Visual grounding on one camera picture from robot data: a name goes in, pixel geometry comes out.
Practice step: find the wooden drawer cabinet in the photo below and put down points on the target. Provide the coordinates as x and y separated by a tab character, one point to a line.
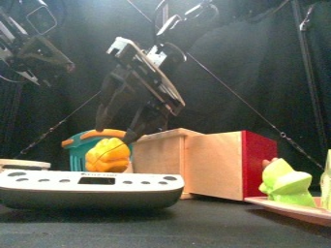
159	155

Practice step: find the thin diagonal frame brace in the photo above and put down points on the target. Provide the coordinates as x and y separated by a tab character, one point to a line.
57	126
254	111

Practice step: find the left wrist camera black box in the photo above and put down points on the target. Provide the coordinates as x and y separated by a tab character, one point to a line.
39	17

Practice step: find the wooden drawer red front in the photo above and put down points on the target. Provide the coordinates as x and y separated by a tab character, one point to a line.
219	164

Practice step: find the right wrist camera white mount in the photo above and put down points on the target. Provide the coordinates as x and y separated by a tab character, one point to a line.
118	45

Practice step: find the yellow toy bell pepper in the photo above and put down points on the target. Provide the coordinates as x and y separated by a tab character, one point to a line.
107	155

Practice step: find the pale green toy piece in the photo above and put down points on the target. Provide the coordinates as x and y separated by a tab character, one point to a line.
326	180

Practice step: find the pink plate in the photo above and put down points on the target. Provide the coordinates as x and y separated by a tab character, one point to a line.
298	211

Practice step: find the orange toy piece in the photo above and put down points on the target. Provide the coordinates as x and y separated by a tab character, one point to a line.
269	161

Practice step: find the white digital kitchen scale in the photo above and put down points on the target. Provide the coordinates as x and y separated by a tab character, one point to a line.
86	190

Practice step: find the black upright frame pole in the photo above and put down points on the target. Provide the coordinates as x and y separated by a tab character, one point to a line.
309	71

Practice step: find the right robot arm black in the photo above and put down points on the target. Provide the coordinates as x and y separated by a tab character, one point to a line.
190	22

